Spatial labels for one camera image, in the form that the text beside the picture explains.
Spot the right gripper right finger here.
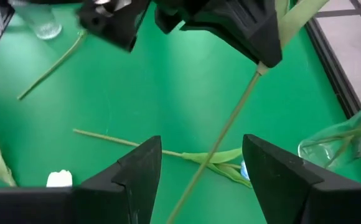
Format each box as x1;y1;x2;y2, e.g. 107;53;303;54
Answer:
242;133;361;224

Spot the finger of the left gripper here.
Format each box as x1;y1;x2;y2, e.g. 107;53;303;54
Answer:
180;0;283;68

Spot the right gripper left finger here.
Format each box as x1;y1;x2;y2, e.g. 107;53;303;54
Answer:
74;135;163;224

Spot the white artificial tulip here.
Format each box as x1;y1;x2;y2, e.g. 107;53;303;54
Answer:
72;128;253;190
45;169;73;188
16;29;88;101

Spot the clear glass vase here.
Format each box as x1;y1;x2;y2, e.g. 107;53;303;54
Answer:
8;0;63;40
297;96;361;170

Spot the green table mat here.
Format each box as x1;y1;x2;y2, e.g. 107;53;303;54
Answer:
0;0;361;224

